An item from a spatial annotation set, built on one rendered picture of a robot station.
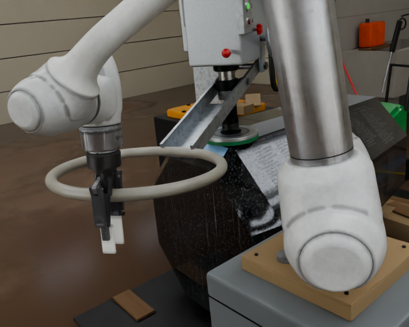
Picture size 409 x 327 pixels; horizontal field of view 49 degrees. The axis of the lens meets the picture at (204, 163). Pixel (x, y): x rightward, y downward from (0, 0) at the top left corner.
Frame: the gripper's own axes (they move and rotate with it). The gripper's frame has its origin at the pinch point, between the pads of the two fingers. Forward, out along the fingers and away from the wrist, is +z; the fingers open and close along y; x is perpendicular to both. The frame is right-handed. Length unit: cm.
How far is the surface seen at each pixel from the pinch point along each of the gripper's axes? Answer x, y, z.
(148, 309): 28, 92, 80
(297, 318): -41.9, -14.7, 9.0
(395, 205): -98, 164, 50
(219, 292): -24.9, -2.3, 11.8
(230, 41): -20, 72, -43
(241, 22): -24, 69, -49
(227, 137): -16, 77, -7
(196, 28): -7, 75, -48
